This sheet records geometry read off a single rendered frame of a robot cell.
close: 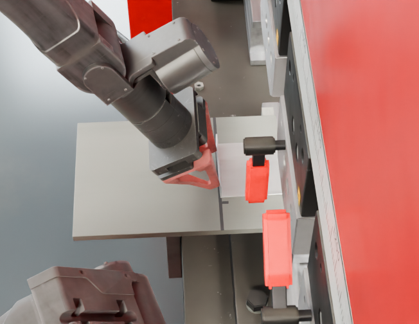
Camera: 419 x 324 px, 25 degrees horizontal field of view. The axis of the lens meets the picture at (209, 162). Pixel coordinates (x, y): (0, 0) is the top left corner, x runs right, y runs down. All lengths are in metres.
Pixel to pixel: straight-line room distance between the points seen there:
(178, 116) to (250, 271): 0.25
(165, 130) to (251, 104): 0.38
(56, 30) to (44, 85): 1.74
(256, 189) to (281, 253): 0.19
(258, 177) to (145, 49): 0.19
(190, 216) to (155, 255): 1.16
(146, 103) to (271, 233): 0.32
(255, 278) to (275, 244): 0.45
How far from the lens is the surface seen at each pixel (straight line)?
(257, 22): 1.42
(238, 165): 1.19
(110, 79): 0.98
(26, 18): 0.93
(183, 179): 1.12
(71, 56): 0.96
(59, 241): 2.35
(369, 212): 0.54
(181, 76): 1.01
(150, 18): 2.15
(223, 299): 1.23
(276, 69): 0.98
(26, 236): 2.37
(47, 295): 0.65
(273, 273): 0.77
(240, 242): 1.24
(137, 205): 1.16
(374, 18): 0.51
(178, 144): 1.08
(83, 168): 1.20
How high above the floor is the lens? 1.94
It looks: 52 degrees down
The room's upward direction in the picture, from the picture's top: straight up
